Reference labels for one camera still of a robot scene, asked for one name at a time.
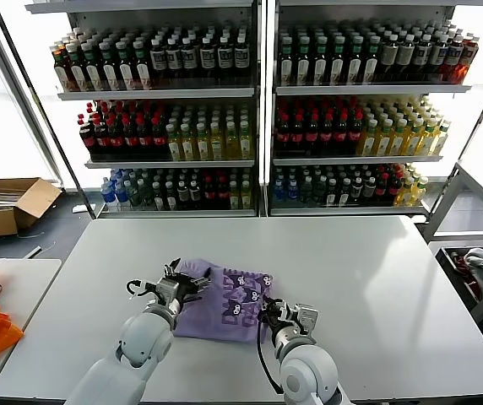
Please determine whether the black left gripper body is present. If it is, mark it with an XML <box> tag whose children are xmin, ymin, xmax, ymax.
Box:
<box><xmin>174</xmin><ymin>273</ymin><xmax>203</xmax><ymax>303</ymax></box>

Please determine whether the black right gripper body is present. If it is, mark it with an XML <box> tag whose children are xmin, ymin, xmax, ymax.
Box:
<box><xmin>266</xmin><ymin>300</ymin><xmax>288</xmax><ymax>327</ymax></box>

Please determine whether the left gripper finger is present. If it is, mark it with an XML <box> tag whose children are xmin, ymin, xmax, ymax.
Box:
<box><xmin>193</xmin><ymin>267</ymin><xmax>214</xmax><ymax>290</ymax></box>
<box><xmin>164</xmin><ymin>256</ymin><xmax>182</xmax><ymax>278</ymax></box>

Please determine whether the purple T-shirt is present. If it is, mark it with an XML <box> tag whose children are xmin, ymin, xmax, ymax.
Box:
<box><xmin>172</xmin><ymin>257</ymin><xmax>274</xmax><ymax>345</ymax></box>

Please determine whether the yellow juice bottle green label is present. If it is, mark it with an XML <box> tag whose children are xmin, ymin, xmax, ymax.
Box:
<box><xmin>410</xmin><ymin>177</ymin><xmax>429</xmax><ymax>208</ymax></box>
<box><xmin>388</xmin><ymin>119</ymin><xmax>409</xmax><ymax>158</ymax></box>
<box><xmin>358</xmin><ymin>119</ymin><xmax>379</xmax><ymax>158</ymax></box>
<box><xmin>166</xmin><ymin>124</ymin><xmax>182</xmax><ymax>161</ymax></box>
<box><xmin>237</xmin><ymin>121</ymin><xmax>253</xmax><ymax>160</ymax></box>
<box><xmin>431</xmin><ymin>121</ymin><xmax>453</xmax><ymax>157</ymax></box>
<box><xmin>224</xmin><ymin>121</ymin><xmax>241</xmax><ymax>160</ymax></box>
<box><xmin>417</xmin><ymin>120</ymin><xmax>438</xmax><ymax>157</ymax></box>
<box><xmin>179</xmin><ymin>124</ymin><xmax>195</xmax><ymax>161</ymax></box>
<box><xmin>209</xmin><ymin>122</ymin><xmax>225</xmax><ymax>160</ymax></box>
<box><xmin>193</xmin><ymin>123</ymin><xmax>209</xmax><ymax>161</ymax></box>
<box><xmin>374</xmin><ymin>119</ymin><xmax>394</xmax><ymax>158</ymax></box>
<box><xmin>404</xmin><ymin>119</ymin><xmax>424</xmax><ymax>158</ymax></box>
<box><xmin>395</xmin><ymin>176</ymin><xmax>415</xmax><ymax>208</ymax></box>

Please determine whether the white side table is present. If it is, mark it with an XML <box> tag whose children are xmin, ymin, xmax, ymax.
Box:
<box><xmin>0</xmin><ymin>257</ymin><xmax>63</xmax><ymax>405</ymax></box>

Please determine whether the grey metal shelf unit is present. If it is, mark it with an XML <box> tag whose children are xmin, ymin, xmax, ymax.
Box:
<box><xmin>24</xmin><ymin>0</ymin><xmax>263</xmax><ymax>219</ymax></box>
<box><xmin>266</xmin><ymin>0</ymin><xmax>483</xmax><ymax>218</ymax></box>

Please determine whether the white strips bundle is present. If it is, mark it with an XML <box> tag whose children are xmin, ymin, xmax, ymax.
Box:
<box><xmin>0</xmin><ymin>189</ymin><xmax>28</xmax><ymax>210</ymax></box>

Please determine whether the red crumpled garment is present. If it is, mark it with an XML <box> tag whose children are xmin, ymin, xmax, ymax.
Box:
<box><xmin>450</xmin><ymin>251</ymin><xmax>481</xmax><ymax>296</ymax></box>

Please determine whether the dark tea bottle green label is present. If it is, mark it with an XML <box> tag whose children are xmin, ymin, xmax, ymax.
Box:
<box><xmin>347</xmin><ymin>36</ymin><xmax>365</xmax><ymax>86</ymax></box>
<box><xmin>278</xmin><ymin>36</ymin><xmax>296</xmax><ymax>86</ymax></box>
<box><xmin>133</xmin><ymin>39</ymin><xmax>152</xmax><ymax>90</ymax></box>
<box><xmin>363</xmin><ymin>36</ymin><xmax>382</xmax><ymax>86</ymax></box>
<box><xmin>116</xmin><ymin>40</ymin><xmax>135</xmax><ymax>90</ymax></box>
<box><xmin>312</xmin><ymin>36</ymin><xmax>330</xmax><ymax>86</ymax></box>
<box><xmin>82</xmin><ymin>43</ymin><xmax>101</xmax><ymax>92</ymax></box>
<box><xmin>66</xmin><ymin>43</ymin><xmax>84</xmax><ymax>92</ymax></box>
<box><xmin>295</xmin><ymin>36</ymin><xmax>312</xmax><ymax>86</ymax></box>
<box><xmin>329</xmin><ymin>36</ymin><xmax>347</xmax><ymax>86</ymax></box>
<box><xmin>100</xmin><ymin>40</ymin><xmax>118</xmax><ymax>91</ymax></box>

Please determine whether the dark drink bottle navy label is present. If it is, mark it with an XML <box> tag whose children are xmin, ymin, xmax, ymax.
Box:
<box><xmin>165</xmin><ymin>36</ymin><xmax>182</xmax><ymax>87</ymax></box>
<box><xmin>149</xmin><ymin>37</ymin><xmax>167</xmax><ymax>87</ymax></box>
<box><xmin>198</xmin><ymin>35</ymin><xmax>216</xmax><ymax>86</ymax></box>
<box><xmin>215</xmin><ymin>35</ymin><xmax>233</xmax><ymax>86</ymax></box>
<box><xmin>232</xmin><ymin>35</ymin><xmax>250</xmax><ymax>86</ymax></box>
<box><xmin>180</xmin><ymin>36</ymin><xmax>197</xmax><ymax>87</ymax></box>
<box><xmin>429</xmin><ymin>34</ymin><xmax>448</xmax><ymax>84</ymax></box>
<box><xmin>412</xmin><ymin>34</ymin><xmax>432</xmax><ymax>84</ymax></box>

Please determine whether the dark drink bottle beige label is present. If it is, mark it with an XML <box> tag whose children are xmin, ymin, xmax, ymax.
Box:
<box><xmin>379</xmin><ymin>34</ymin><xmax>399</xmax><ymax>84</ymax></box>
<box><xmin>395</xmin><ymin>34</ymin><xmax>416</xmax><ymax>84</ymax></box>

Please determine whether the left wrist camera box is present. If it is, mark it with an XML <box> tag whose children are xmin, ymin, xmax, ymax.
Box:
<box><xmin>155</xmin><ymin>276</ymin><xmax>180</xmax><ymax>304</ymax></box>

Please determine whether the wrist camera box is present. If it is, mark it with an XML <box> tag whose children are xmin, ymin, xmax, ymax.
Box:
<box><xmin>155</xmin><ymin>276</ymin><xmax>180</xmax><ymax>304</ymax></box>
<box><xmin>295</xmin><ymin>303</ymin><xmax>320</xmax><ymax>335</ymax></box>

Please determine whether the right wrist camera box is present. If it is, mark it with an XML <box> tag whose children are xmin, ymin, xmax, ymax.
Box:
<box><xmin>295</xmin><ymin>303</ymin><xmax>320</xmax><ymax>335</ymax></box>

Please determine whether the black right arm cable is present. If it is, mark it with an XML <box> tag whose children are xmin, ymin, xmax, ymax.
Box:
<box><xmin>255</xmin><ymin>319</ymin><xmax>285</xmax><ymax>397</ymax></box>

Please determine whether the left camera cable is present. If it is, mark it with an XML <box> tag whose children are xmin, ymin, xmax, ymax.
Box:
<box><xmin>125</xmin><ymin>278</ymin><xmax>159</xmax><ymax>300</ymax></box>

